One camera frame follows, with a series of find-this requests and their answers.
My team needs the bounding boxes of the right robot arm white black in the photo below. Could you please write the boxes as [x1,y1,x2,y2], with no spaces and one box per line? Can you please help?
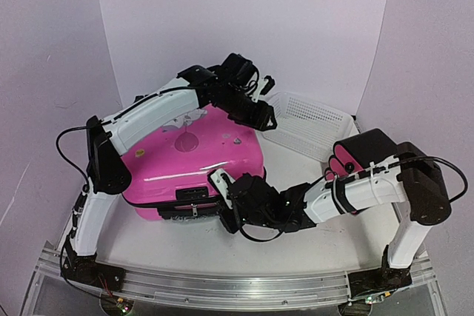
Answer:
[208,142,452,297]

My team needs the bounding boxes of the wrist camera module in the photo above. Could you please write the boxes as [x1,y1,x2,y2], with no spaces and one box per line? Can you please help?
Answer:
[207,168,236,209]
[250,75,275,102]

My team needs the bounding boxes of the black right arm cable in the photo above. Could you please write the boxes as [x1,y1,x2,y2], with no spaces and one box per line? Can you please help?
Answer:
[321,155,468,206]

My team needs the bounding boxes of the pink hard-shell kids suitcase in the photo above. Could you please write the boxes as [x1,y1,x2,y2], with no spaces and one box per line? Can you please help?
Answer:
[122,105,265,221]

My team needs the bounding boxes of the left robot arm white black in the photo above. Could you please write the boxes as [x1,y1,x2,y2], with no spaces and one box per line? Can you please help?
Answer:
[60,53,277,285]

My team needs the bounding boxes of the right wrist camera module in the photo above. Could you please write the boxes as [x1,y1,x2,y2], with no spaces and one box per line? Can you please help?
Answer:
[207,168,236,209]

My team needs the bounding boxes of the pink and black drawer organizer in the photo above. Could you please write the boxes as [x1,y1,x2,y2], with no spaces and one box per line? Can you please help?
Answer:
[324,128,399,215]

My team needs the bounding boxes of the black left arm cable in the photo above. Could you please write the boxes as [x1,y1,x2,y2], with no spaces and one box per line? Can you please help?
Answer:
[55,84,193,191]

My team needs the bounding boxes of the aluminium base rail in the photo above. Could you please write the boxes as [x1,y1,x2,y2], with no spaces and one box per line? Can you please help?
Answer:
[23,245,438,314]

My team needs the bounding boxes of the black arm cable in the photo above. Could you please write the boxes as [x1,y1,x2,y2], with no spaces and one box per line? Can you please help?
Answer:
[55,84,193,191]
[321,155,468,206]

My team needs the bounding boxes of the white perforated plastic basket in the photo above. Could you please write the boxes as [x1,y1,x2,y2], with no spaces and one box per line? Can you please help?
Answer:
[262,92,353,162]

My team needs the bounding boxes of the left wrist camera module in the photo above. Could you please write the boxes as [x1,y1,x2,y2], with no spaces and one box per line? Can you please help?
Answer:
[250,75,275,102]

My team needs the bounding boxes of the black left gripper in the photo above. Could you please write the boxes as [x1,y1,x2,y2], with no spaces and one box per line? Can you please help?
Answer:
[213,85,278,132]

